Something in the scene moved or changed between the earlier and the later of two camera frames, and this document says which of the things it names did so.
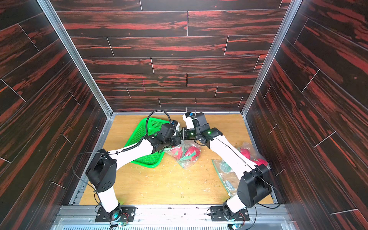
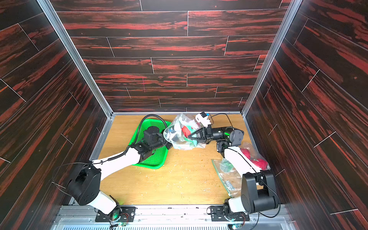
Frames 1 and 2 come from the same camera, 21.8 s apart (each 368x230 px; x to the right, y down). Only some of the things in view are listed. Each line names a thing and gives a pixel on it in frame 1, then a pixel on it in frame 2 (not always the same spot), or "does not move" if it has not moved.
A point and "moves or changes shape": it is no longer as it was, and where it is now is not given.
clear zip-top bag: x=229 y=178 does not move
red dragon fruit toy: x=177 y=152 moves or changes shape
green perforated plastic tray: x=148 y=126 does not move
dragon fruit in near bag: x=245 y=152 does not move
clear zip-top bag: x=187 y=153 moves or changes shape
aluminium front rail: x=261 y=217 does not move
